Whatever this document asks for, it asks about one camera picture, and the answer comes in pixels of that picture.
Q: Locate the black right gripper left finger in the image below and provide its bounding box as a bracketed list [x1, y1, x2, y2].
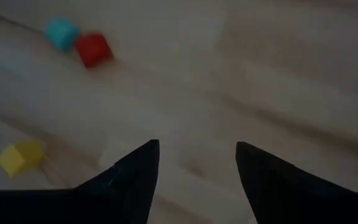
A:
[73, 139, 160, 224]

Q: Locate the cyan half-round block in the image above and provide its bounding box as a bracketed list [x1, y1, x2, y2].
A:
[44, 16, 81, 53]

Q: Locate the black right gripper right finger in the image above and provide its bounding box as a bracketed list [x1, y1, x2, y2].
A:
[236, 141, 357, 224]

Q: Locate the yellow cube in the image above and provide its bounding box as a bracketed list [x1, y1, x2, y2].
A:
[0, 139, 46, 178]

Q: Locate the red half-round block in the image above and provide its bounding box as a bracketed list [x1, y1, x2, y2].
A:
[75, 31, 115, 69]

